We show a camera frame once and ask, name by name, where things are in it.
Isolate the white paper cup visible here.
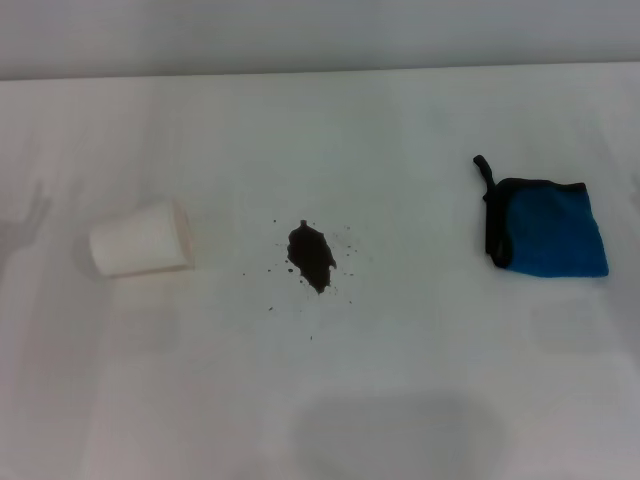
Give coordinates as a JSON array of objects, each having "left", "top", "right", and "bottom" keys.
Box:
[{"left": 89, "top": 197, "right": 196, "bottom": 279}]

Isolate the blue rag with black trim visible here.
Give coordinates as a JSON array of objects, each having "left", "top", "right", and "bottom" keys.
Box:
[{"left": 472, "top": 154, "right": 611, "bottom": 278}]

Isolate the black liquid stain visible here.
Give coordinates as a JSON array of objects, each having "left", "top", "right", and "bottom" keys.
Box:
[{"left": 285, "top": 218, "right": 339, "bottom": 296}]

